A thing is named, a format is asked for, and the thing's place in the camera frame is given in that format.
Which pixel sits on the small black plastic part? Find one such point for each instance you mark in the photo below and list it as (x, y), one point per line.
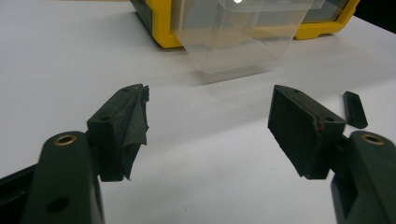
(355, 109)

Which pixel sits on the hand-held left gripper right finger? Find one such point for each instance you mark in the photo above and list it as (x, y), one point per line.
(308, 137)

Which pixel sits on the yellow black storage cabinet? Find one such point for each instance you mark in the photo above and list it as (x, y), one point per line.
(162, 21)

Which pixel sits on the clear plastic drawer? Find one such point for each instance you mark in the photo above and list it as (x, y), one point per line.
(230, 37)

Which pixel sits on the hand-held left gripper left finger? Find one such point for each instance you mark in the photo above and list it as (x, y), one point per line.
(109, 137)

